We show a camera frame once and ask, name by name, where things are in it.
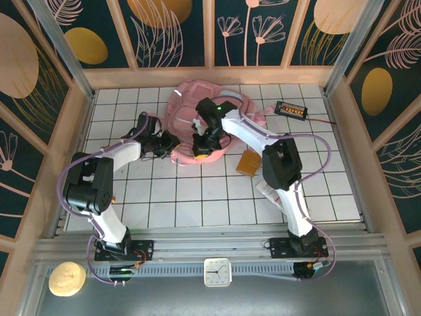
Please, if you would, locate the pink student backpack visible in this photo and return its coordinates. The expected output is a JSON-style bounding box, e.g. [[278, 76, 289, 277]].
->
[[144, 77, 269, 167]]

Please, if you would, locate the orange notebook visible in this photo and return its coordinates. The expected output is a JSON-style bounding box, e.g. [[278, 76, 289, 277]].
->
[[235, 149, 262, 178]]

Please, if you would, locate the white printed packet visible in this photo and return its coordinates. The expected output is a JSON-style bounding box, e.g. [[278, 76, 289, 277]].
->
[[255, 179, 287, 215]]

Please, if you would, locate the black connector board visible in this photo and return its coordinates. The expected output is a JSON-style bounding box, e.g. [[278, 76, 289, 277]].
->
[[274, 101, 309, 122]]

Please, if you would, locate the white square clock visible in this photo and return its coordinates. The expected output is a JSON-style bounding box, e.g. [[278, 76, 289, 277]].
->
[[203, 257, 233, 288]]

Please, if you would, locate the round yellow sponge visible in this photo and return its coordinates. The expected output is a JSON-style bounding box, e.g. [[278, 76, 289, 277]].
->
[[48, 261, 87, 297]]

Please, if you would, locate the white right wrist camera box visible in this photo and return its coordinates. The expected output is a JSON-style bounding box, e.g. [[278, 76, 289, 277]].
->
[[191, 118, 207, 135]]

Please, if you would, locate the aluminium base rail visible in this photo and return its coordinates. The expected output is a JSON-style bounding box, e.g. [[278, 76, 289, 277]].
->
[[32, 232, 385, 264]]

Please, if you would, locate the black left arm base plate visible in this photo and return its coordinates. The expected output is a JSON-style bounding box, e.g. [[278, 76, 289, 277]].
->
[[94, 239, 155, 263]]

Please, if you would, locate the grey slotted cable duct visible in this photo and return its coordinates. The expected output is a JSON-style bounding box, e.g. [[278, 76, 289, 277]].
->
[[45, 263, 297, 280]]

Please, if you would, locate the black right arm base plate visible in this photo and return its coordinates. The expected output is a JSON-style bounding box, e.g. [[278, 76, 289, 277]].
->
[[268, 236, 330, 259]]

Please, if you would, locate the aluminium frame post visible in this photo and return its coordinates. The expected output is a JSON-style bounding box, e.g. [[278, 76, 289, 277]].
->
[[324, 0, 385, 96], [28, 0, 97, 99]]

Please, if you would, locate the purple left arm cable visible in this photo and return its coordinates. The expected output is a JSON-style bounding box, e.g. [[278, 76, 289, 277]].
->
[[57, 111, 165, 286]]

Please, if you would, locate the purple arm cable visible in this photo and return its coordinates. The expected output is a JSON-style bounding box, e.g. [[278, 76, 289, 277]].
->
[[57, 111, 165, 286], [210, 92, 336, 283]]

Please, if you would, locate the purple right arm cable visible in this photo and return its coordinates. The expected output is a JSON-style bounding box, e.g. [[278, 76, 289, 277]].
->
[[210, 92, 336, 283]]

